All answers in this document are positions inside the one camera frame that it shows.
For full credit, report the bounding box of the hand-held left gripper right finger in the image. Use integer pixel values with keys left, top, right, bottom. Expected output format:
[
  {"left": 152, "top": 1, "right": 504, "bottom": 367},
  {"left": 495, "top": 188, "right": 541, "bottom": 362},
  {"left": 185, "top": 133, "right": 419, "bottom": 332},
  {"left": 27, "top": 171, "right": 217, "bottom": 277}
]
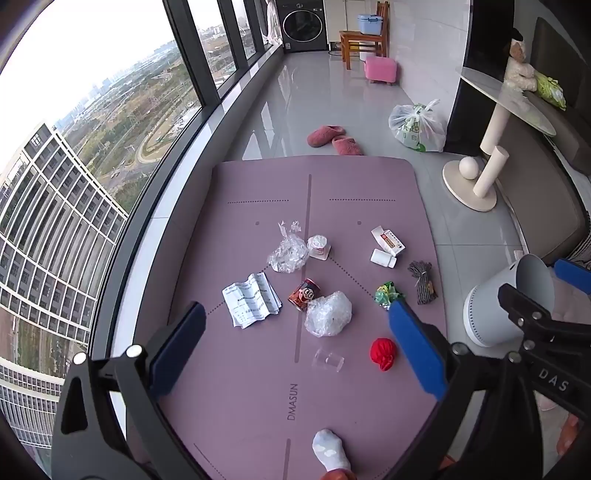
[{"left": 389, "top": 299, "right": 560, "bottom": 480}]

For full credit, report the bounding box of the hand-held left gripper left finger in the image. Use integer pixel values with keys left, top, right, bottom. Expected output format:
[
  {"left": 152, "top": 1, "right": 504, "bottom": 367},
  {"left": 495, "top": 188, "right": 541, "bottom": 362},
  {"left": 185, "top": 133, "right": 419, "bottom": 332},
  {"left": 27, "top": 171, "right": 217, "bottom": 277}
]
[{"left": 51, "top": 302, "right": 208, "bottom": 480}]

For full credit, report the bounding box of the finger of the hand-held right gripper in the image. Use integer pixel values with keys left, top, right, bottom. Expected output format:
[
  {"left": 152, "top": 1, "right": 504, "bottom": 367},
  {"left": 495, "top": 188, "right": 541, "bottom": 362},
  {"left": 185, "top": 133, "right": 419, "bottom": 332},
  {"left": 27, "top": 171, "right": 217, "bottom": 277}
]
[
  {"left": 553, "top": 258, "right": 591, "bottom": 291},
  {"left": 498, "top": 283, "right": 591, "bottom": 358}
]

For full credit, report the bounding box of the white trash bin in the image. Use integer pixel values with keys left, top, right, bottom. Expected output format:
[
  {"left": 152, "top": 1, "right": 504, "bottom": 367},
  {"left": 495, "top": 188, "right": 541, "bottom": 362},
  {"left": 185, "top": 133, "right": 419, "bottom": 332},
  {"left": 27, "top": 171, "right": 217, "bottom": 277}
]
[{"left": 463, "top": 254, "right": 557, "bottom": 348}]

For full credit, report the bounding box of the white red medicine box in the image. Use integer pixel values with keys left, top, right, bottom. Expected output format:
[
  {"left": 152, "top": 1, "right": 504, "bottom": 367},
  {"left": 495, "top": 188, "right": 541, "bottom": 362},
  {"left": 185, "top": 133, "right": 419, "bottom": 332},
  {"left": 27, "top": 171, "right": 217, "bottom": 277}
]
[{"left": 371, "top": 226, "right": 406, "bottom": 256}]

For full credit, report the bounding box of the person's right hand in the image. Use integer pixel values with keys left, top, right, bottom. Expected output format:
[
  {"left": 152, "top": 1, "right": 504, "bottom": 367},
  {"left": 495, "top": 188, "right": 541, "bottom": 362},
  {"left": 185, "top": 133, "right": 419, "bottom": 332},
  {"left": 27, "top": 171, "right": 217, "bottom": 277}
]
[{"left": 556, "top": 414, "right": 581, "bottom": 459}]

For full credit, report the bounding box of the person's pink trouser leg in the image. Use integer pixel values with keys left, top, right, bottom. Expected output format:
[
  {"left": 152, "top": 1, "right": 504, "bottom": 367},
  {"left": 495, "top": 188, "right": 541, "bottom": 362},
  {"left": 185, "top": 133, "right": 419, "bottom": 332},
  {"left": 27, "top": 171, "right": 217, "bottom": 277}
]
[{"left": 549, "top": 277, "right": 591, "bottom": 320}]

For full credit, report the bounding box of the red yarn ball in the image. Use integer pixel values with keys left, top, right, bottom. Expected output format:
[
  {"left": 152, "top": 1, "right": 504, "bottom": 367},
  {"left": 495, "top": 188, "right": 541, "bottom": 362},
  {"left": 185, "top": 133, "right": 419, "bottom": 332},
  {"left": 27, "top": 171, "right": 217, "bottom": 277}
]
[{"left": 370, "top": 338, "right": 397, "bottom": 372}]

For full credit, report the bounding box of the green snack wrapper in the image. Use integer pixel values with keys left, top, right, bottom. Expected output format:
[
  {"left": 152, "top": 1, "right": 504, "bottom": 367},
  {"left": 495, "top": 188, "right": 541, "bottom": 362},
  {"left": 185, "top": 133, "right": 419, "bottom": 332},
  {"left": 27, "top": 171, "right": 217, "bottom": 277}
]
[{"left": 374, "top": 281, "right": 406, "bottom": 310}]

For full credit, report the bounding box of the dark striped cloth bundle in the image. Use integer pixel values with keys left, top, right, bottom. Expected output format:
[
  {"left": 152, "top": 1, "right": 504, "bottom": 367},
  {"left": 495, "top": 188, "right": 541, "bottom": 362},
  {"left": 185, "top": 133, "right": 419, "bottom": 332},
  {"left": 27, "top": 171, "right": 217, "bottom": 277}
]
[{"left": 407, "top": 261, "right": 438, "bottom": 306}]

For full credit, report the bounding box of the grey sofa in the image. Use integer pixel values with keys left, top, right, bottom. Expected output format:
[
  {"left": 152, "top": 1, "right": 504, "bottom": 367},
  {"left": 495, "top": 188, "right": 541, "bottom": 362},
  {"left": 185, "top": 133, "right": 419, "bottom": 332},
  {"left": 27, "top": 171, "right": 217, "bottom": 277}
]
[{"left": 501, "top": 18, "right": 591, "bottom": 268}]

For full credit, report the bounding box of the clear plastic cup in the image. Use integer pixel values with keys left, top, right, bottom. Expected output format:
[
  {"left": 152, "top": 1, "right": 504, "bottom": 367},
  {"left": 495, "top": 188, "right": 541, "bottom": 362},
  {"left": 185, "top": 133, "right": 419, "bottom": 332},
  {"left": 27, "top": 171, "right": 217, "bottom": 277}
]
[{"left": 312, "top": 348, "right": 346, "bottom": 371}]

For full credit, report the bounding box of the folded paper leaflet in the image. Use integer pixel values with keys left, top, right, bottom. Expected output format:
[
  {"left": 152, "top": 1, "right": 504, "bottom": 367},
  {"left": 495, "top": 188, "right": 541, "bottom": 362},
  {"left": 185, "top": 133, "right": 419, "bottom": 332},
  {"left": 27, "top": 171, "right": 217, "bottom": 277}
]
[{"left": 222, "top": 272, "right": 283, "bottom": 329}]

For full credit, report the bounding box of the crumpled clear plastic bag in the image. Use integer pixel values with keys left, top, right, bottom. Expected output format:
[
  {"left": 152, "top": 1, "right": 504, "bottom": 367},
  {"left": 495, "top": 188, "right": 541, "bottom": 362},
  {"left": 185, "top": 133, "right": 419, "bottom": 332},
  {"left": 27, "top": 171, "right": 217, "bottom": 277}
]
[{"left": 304, "top": 291, "right": 352, "bottom": 337}]

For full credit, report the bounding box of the red drink can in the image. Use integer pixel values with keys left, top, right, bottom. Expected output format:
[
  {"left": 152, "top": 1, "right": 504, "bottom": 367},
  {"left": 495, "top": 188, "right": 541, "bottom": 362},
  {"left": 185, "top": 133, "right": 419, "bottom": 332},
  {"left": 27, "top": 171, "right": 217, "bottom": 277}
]
[{"left": 287, "top": 278, "right": 322, "bottom": 309}]

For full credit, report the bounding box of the person's white socked foot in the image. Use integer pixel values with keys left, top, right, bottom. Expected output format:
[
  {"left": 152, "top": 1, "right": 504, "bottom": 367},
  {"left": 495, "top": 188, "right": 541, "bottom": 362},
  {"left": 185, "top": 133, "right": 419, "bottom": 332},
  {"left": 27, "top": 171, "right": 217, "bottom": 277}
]
[{"left": 312, "top": 429, "right": 356, "bottom": 480}]

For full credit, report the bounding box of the small pink white cup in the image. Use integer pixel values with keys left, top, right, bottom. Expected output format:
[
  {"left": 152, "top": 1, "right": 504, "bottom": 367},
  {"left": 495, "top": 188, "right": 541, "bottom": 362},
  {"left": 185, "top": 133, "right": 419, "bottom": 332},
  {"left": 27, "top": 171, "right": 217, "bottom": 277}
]
[{"left": 307, "top": 235, "right": 331, "bottom": 260}]

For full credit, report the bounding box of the purple yoga mat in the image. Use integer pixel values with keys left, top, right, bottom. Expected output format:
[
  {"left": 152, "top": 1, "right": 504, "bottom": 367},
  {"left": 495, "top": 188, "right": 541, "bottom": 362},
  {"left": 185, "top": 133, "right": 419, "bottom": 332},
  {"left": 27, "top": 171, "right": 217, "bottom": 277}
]
[{"left": 159, "top": 157, "right": 448, "bottom": 480}]

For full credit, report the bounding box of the crumpled clear plastic wrap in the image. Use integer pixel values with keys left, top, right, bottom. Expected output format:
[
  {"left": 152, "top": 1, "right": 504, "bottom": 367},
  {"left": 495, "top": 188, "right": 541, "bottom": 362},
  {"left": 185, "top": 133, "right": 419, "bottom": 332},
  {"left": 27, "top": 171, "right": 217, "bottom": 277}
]
[{"left": 268, "top": 220, "right": 310, "bottom": 274}]

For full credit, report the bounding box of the grey high-rise building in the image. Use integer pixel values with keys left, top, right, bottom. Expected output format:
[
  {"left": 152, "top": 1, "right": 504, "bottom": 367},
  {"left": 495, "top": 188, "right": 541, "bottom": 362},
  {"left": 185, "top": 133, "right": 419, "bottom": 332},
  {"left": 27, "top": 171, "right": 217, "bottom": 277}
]
[{"left": 0, "top": 122, "right": 130, "bottom": 462}]

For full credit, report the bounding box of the green snack packet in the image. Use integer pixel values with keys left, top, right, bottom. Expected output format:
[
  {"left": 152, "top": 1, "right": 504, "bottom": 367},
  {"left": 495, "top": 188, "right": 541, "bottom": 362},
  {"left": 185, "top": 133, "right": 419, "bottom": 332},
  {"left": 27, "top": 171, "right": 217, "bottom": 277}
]
[{"left": 534, "top": 74, "right": 567, "bottom": 110}]

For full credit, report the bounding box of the white green plastic shopping bag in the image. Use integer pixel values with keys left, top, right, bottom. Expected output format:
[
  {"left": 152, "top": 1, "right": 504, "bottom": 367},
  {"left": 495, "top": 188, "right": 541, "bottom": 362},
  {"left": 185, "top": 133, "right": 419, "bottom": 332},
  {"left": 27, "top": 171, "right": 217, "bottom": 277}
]
[{"left": 388, "top": 99, "right": 447, "bottom": 152}]

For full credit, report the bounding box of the cream plush toy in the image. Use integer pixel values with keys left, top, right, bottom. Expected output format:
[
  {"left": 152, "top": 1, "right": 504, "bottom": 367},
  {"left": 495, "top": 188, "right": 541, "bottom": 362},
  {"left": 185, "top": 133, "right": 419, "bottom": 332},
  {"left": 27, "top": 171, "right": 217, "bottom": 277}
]
[{"left": 503, "top": 39, "right": 539, "bottom": 93}]

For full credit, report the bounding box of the pink fluffy slipper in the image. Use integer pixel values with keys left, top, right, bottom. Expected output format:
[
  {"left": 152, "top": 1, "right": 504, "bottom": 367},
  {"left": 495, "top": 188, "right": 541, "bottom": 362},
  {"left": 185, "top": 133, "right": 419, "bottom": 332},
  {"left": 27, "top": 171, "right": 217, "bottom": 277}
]
[
  {"left": 332, "top": 136, "right": 364, "bottom": 157},
  {"left": 307, "top": 125, "right": 346, "bottom": 148}
]

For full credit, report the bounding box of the pink stool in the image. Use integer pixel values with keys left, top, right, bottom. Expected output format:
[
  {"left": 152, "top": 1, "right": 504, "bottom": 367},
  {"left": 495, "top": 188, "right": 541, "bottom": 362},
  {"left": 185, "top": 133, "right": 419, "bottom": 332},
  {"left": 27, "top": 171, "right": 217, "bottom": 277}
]
[{"left": 364, "top": 56, "right": 400, "bottom": 87}]

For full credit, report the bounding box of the wooden chair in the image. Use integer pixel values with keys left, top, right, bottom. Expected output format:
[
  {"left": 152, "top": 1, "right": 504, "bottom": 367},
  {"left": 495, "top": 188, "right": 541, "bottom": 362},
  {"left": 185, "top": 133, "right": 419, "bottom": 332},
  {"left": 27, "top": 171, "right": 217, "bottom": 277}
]
[{"left": 339, "top": 1, "right": 391, "bottom": 70}]

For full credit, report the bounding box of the blue storage box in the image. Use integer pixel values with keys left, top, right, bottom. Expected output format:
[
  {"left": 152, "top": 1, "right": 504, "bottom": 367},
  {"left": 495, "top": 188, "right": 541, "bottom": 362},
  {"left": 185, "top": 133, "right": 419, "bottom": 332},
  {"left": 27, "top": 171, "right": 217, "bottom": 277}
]
[{"left": 357, "top": 14, "right": 386, "bottom": 36}]

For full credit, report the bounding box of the hanging white cloth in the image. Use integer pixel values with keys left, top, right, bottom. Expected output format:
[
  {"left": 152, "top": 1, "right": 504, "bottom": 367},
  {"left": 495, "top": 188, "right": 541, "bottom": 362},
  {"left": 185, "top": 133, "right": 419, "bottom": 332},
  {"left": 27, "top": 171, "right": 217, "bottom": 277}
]
[{"left": 264, "top": 0, "right": 283, "bottom": 47}]

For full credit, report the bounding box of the dark washing machine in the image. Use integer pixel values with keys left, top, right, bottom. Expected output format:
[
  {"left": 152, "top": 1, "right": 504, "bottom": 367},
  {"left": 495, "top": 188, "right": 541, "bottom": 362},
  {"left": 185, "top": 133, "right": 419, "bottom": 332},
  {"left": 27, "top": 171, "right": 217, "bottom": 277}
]
[{"left": 276, "top": 0, "right": 327, "bottom": 53}]

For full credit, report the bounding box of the cream scratching post toy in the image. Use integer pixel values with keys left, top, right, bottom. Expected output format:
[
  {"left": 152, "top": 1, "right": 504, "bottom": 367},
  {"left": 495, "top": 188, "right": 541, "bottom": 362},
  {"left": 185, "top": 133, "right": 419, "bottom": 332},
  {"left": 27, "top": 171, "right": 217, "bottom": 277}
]
[{"left": 442, "top": 145, "right": 511, "bottom": 212}]

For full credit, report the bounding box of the round cream pedestal table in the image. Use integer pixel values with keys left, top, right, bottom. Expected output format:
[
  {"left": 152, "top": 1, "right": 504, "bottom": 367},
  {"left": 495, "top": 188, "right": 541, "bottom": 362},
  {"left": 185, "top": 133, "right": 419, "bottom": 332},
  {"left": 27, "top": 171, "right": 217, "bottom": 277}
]
[{"left": 462, "top": 67, "right": 557, "bottom": 158}]

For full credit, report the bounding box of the black window frame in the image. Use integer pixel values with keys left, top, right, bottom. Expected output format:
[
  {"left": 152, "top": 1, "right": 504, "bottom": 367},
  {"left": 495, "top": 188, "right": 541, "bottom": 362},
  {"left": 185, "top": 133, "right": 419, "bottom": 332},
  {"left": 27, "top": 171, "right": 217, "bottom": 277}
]
[{"left": 88, "top": 0, "right": 284, "bottom": 361}]

